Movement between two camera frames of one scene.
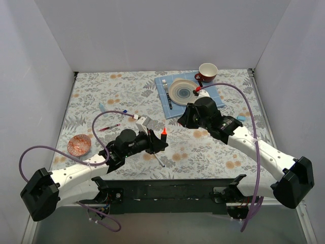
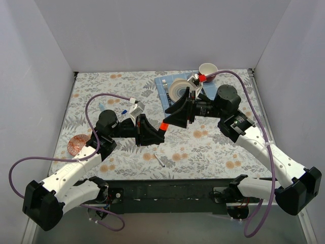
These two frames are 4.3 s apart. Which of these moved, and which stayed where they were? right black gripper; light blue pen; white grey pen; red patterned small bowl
Moved: right black gripper
Stayed: white grey pen; red patterned small bowl; light blue pen
